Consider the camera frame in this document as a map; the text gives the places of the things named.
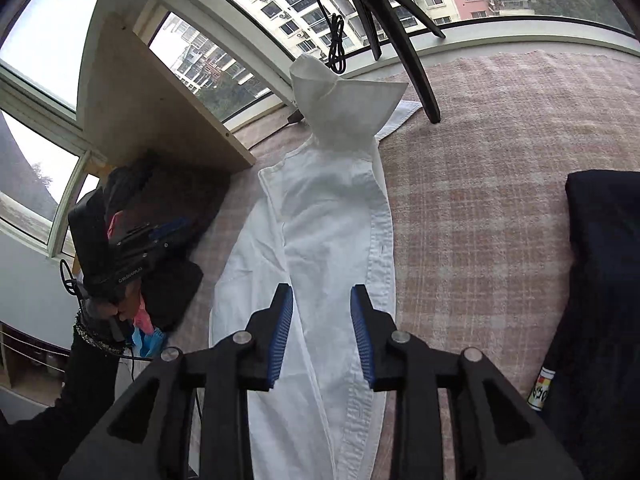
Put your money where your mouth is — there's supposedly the dark clothes pile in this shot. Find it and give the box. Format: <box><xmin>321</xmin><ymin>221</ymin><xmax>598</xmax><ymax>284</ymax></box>
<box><xmin>102</xmin><ymin>152</ymin><xmax>233</xmax><ymax>333</ymax></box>

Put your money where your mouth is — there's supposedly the white shirt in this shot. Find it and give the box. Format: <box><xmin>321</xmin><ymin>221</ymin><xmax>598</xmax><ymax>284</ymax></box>
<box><xmin>209</xmin><ymin>52</ymin><xmax>423</xmax><ymax>480</ymax></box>

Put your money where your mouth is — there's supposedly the pink plaid blanket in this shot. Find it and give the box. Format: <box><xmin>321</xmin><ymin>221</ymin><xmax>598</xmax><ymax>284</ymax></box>
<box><xmin>170</xmin><ymin>50</ymin><xmax>640</xmax><ymax>480</ymax></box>

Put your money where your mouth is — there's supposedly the white window frame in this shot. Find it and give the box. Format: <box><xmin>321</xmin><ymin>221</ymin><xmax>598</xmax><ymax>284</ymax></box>
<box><xmin>0</xmin><ymin>0</ymin><xmax>640</xmax><ymax>261</ymax></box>

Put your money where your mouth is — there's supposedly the black folded shirt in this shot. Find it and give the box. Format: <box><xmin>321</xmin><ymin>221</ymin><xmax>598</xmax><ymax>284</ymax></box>
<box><xmin>540</xmin><ymin>170</ymin><xmax>640</xmax><ymax>480</ymax></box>

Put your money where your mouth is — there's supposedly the black tripod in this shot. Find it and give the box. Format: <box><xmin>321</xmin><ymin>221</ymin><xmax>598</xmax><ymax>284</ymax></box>
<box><xmin>327</xmin><ymin>0</ymin><xmax>447</xmax><ymax>125</ymax></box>

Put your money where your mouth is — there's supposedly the person's left forearm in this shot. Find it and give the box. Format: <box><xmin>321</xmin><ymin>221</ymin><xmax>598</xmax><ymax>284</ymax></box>
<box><xmin>0</xmin><ymin>320</ymin><xmax>136</xmax><ymax>480</ymax></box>

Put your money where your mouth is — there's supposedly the wooden board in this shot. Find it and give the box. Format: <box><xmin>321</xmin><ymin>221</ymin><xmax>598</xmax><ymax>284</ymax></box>
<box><xmin>77</xmin><ymin>12</ymin><xmax>257</xmax><ymax>176</ymax></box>

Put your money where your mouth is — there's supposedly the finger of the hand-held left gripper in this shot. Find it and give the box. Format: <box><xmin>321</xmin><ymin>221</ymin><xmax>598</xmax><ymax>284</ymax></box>
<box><xmin>126</xmin><ymin>216</ymin><xmax>191</xmax><ymax>242</ymax></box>
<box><xmin>116</xmin><ymin>237</ymin><xmax>173</xmax><ymax>264</ymax></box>

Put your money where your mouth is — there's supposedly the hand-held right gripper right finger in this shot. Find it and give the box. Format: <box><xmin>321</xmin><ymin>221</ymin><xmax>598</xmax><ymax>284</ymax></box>
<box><xmin>349</xmin><ymin>283</ymin><xmax>585</xmax><ymax>480</ymax></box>

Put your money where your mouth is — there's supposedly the person's left hand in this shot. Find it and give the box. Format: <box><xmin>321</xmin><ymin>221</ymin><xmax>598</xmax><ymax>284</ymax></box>
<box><xmin>82</xmin><ymin>282</ymin><xmax>143</xmax><ymax>332</ymax></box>

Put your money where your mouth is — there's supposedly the blue garment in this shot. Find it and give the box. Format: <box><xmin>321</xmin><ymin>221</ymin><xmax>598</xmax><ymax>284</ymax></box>
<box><xmin>131</xmin><ymin>327</ymin><xmax>166</xmax><ymax>361</ymax></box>

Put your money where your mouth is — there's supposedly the wooden shelf unit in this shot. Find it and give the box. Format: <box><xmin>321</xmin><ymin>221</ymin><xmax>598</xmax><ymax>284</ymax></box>
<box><xmin>0</xmin><ymin>320</ymin><xmax>76</xmax><ymax>403</ymax></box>

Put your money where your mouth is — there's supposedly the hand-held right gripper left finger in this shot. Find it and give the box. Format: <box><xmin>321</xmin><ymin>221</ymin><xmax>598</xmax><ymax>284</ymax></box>
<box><xmin>57</xmin><ymin>283</ymin><xmax>295</xmax><ymax>480</ymax></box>

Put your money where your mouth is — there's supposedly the black ring light cable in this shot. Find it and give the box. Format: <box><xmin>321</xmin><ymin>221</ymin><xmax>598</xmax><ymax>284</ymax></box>
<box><xmin>287</xmin><ymin>0</ymin><xmax>348</xmax><ymax>125</ymax></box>

